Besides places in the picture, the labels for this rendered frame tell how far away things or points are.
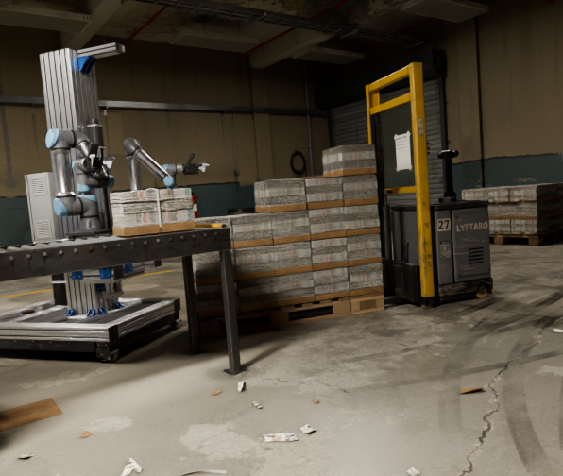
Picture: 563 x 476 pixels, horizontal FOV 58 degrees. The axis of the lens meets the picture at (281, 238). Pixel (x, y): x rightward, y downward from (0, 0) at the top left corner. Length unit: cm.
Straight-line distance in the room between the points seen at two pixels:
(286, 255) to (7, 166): 695
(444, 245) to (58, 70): 305
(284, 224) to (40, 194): 171
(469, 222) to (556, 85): 560
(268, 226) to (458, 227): 151
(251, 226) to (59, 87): 159
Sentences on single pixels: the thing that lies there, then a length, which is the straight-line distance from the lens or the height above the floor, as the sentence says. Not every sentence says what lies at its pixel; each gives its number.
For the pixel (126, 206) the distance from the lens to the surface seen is 267.
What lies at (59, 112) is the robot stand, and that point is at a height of 162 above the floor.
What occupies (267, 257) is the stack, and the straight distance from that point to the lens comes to 364.
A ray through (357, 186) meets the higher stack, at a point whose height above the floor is 98.
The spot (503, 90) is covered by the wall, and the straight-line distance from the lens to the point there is 1002.
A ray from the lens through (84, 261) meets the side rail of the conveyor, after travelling 248.
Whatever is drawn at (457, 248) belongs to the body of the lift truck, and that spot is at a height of 43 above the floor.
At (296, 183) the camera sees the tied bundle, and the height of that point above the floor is 103.
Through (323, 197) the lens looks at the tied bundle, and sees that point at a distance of 378.
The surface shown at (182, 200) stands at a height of 96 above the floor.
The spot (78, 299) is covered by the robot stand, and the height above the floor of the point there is 34.
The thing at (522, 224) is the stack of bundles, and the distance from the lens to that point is 778.
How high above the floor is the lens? 95
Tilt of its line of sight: 5 degrees down
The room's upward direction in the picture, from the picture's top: 4 degrees counter-clockwise
